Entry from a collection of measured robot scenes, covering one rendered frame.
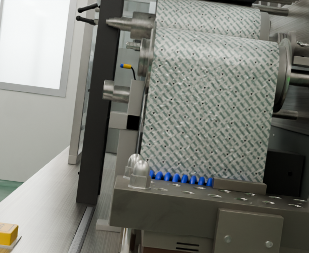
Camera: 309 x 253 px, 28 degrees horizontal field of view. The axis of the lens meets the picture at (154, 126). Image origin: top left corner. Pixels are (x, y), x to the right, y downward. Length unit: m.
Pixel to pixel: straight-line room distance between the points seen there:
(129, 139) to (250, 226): 0.37
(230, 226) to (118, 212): 0.17
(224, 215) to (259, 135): 0.26
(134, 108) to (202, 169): 0.18
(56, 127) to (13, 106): 0.51
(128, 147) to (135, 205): 0.29
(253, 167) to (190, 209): 0.24
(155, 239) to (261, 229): 0.17
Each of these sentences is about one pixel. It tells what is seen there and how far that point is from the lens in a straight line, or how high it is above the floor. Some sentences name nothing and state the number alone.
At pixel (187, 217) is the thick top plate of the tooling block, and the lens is 0.99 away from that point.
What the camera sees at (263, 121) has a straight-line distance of 1.19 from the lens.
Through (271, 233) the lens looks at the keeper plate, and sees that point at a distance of 1.00.
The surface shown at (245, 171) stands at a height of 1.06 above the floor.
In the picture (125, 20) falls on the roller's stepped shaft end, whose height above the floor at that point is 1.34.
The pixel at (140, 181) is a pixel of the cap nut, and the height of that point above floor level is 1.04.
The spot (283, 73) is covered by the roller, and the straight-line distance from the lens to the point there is 1.21.
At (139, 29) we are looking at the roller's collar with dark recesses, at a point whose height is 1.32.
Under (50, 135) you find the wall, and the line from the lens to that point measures 6.81.
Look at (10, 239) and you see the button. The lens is 1.09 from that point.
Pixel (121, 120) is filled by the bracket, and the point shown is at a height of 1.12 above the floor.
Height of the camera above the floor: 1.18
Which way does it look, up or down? 3 degrees down
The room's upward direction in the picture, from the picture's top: 7 degrees clockwise
